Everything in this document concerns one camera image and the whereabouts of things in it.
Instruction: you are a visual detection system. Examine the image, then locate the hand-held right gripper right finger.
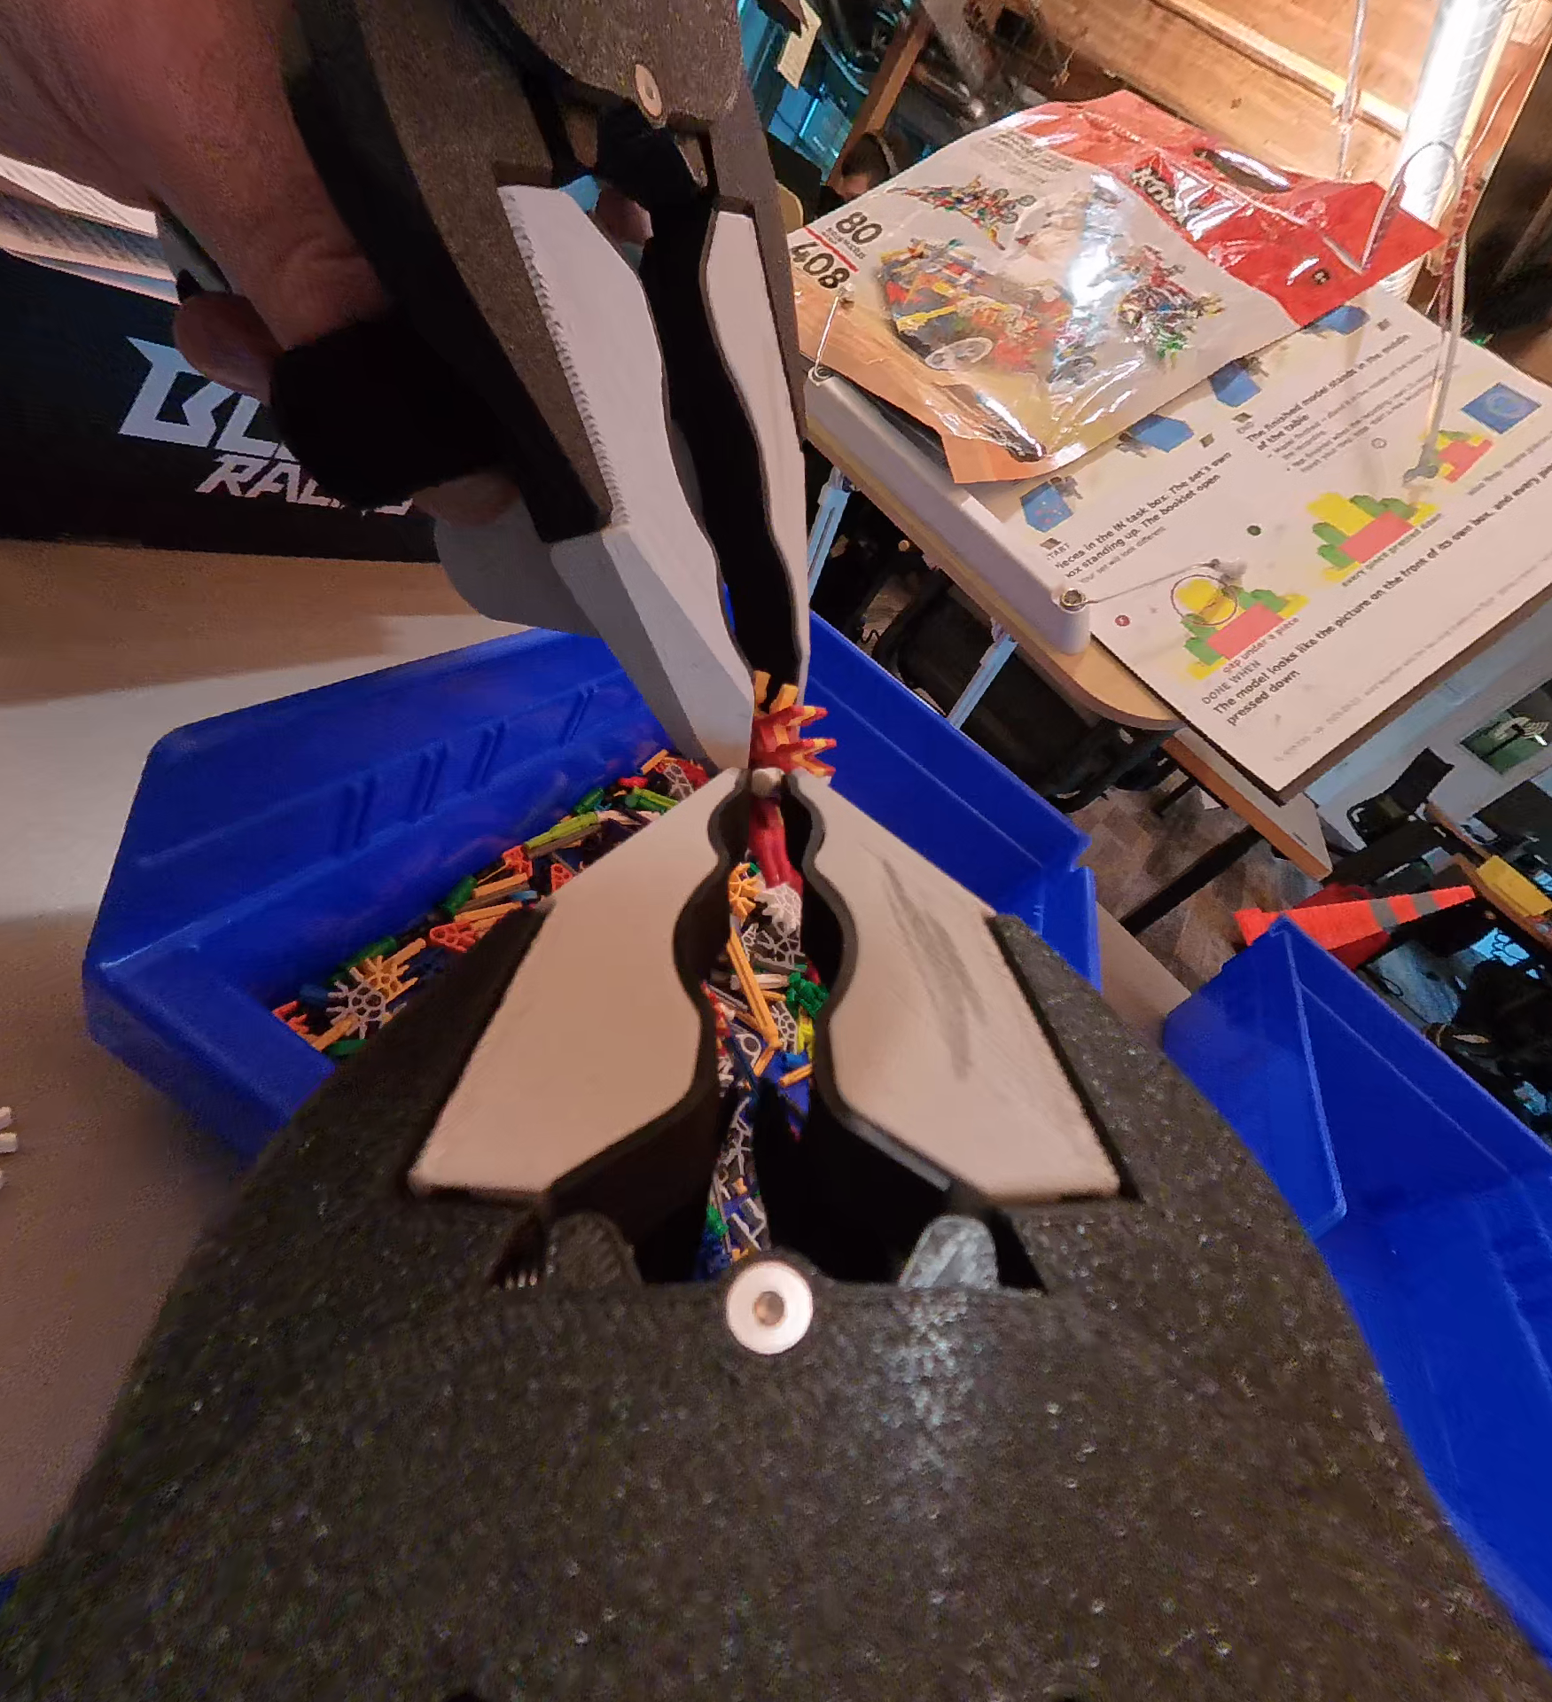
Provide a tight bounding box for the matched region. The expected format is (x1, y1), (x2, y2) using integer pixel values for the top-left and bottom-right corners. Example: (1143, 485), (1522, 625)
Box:
(785, 774), (1123, 1218)

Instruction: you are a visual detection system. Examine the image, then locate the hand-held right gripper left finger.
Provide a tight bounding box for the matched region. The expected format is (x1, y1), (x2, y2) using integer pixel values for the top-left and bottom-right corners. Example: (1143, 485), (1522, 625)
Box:
(405, 765), (750, 1281)

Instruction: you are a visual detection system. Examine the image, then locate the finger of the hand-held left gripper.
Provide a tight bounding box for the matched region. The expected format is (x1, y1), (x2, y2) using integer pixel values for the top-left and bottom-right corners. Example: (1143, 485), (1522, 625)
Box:
(697, 202), (813, 701)
(434, 183), (760, 776)

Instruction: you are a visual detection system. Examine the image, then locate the pile of colourful toy pieces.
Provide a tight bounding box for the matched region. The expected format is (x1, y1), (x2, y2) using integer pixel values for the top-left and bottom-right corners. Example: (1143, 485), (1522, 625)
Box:
(272, 750), (843, 1280)

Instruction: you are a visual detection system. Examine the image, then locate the red yellow toy connector assembly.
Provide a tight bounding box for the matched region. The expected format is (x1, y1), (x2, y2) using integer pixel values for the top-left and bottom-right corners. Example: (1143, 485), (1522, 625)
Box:
(722, 673), (841, 931)

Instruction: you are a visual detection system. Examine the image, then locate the blue plastic bin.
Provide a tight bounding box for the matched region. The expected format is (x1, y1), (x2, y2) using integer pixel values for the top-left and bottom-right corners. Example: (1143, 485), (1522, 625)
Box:
(80, 615), (1104, 1165)
(1162, 917), (1552, 1702)

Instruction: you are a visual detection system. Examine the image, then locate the person's left hand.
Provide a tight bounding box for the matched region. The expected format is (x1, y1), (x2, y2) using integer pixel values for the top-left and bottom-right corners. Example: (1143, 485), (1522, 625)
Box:
(0, 0), (340, 402)

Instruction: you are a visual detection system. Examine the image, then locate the orange striped traffic cone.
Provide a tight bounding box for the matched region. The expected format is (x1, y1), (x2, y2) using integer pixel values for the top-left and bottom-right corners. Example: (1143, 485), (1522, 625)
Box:
(1234, 883), (1480, 969)

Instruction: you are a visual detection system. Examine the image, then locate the white paper leaflet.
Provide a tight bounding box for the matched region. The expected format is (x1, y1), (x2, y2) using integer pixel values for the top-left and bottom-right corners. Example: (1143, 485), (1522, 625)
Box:
(0, 114), (212, 304)

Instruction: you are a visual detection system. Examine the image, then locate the black cardboard box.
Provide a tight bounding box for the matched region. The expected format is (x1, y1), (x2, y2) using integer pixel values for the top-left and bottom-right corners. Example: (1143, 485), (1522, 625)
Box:
(0, 186), (459, 564)

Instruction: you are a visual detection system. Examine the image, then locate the printed instruction sheet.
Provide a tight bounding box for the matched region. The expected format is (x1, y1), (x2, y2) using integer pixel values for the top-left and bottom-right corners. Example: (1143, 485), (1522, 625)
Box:
(1007, 285), (1552, 796)

